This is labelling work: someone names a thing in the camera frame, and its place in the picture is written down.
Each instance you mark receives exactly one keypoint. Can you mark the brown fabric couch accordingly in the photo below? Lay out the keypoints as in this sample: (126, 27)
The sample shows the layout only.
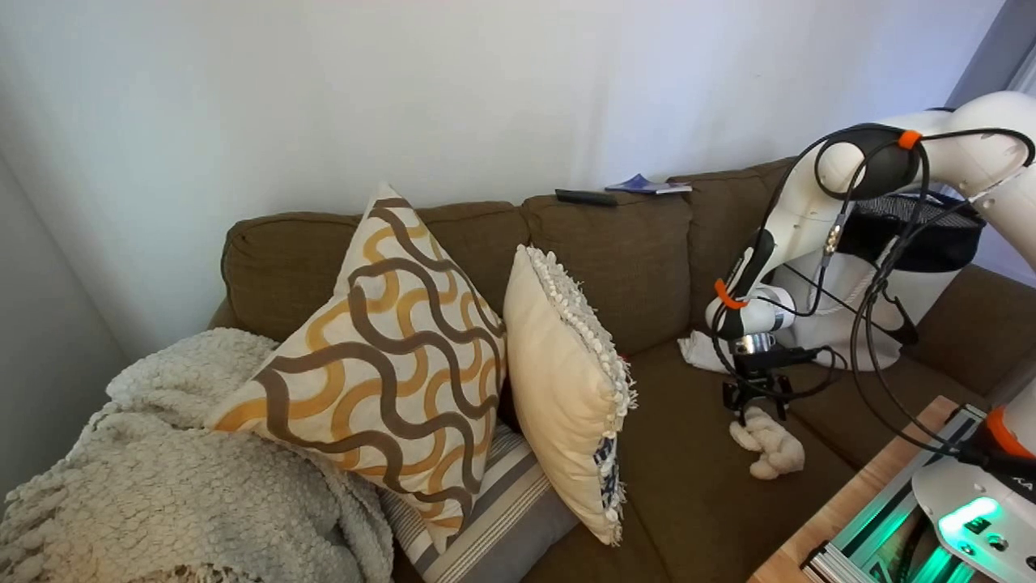
(690, 498)

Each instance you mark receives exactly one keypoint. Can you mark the black remote control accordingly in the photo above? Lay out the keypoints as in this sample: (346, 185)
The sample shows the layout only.
(586, 200)

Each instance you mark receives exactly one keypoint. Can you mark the grey fuzzy blanket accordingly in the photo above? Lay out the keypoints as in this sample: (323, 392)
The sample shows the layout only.
(163, 487)

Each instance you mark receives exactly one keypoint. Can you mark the cream fringed pillow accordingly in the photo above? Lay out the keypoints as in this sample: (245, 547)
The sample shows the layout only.
(561, 400)

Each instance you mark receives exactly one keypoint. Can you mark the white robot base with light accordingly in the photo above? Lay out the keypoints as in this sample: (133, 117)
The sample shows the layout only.
(981, 498)

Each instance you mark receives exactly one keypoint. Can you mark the wavy brown patterned pillow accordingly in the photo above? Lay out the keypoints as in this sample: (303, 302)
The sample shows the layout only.
(377, 366)

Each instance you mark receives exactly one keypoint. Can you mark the white bag with black top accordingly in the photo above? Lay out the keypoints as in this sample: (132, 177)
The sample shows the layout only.
(927, 243)

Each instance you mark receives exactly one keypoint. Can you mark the grey striped cushion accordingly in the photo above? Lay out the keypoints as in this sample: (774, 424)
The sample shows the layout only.
(487, 521)

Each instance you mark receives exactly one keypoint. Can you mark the white crumpled cloth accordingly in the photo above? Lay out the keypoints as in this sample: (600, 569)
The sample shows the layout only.
(697, 352)

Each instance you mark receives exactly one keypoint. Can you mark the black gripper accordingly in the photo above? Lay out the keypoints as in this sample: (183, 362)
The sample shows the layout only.
(762, 377)

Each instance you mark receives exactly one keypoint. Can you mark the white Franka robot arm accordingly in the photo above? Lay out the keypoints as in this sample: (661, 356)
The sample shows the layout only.
(973, 150)

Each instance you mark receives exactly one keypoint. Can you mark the cream teddy bear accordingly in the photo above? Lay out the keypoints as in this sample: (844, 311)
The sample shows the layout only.
(777, 444)

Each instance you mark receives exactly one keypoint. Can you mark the wooden table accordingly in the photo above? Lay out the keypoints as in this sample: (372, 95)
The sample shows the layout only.
(861, 487)

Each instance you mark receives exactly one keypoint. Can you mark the aluminium frame rail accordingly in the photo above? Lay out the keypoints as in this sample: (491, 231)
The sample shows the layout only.
(875, 528)

